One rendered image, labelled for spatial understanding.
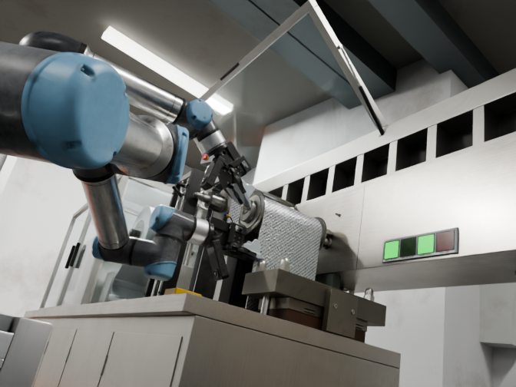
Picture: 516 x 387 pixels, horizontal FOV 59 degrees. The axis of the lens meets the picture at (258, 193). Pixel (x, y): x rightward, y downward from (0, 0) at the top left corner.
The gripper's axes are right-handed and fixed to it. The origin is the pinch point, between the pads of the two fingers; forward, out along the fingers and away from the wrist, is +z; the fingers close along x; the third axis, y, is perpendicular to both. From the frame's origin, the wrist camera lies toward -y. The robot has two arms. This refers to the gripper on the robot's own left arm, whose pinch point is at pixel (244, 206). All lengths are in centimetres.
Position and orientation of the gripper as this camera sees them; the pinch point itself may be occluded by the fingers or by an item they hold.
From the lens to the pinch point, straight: 142.7
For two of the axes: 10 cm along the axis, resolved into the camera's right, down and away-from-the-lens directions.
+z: 5.1, 8.5, 1.1
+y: 6.6, -4.7, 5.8
